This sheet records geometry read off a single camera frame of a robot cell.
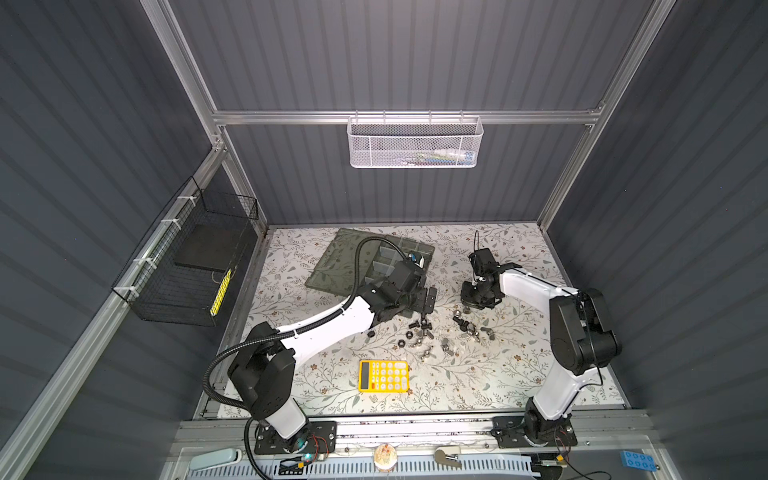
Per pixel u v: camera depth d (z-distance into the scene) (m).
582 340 0.49
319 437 0.73
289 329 0.46
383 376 0.82
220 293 0.69
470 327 0.92
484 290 0.74
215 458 0.68
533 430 0.66
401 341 0.89
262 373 0.43
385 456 0.71
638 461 0.69
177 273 0.72
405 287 0.62
